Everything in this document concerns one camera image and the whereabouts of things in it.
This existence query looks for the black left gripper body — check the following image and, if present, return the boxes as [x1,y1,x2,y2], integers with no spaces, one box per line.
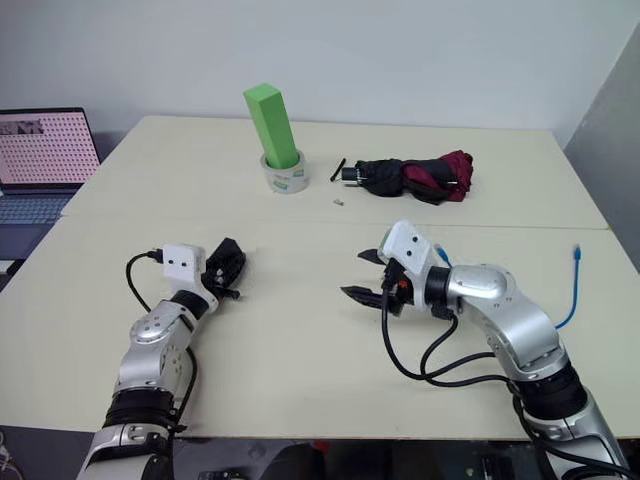
[201,254,237,302]

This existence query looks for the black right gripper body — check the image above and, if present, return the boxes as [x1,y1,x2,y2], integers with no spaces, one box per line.
[377,257,417,319]

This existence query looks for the black and red folded umbrella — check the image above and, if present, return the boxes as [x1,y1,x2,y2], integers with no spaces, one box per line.
[329,149,475,206]

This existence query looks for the clear packing tape roll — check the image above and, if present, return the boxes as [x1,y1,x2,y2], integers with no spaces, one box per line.
[259,148,308,195]

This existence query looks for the green rectangular block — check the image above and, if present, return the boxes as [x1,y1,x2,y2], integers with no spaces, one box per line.
[243,82,301,169]

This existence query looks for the open laptop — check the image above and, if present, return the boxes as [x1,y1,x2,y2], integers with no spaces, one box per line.
[0,106,103,264]

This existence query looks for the grey partition panel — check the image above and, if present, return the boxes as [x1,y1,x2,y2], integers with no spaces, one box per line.
[562,29,640,276]

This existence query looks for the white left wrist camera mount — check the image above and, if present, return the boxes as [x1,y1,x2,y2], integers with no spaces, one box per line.
[163,243,220,314]

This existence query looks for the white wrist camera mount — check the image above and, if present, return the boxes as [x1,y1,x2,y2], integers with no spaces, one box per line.
[163,243,220,314]
[378,219,444,309]

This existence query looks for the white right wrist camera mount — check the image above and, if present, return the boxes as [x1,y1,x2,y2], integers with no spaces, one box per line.
[378,219,444,309]

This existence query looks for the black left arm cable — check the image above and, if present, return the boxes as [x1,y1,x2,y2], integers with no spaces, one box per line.
[124,246,199,437]

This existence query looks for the blue Ethernet cable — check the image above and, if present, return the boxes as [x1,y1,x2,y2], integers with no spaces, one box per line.
[433,243,586,331]

